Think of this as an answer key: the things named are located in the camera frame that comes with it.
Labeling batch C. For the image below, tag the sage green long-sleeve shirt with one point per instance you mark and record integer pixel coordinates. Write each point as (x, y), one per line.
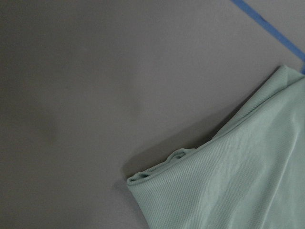
(250, 175)

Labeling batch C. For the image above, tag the blue tape grid lines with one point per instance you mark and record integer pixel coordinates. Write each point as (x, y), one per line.
(274, 32)

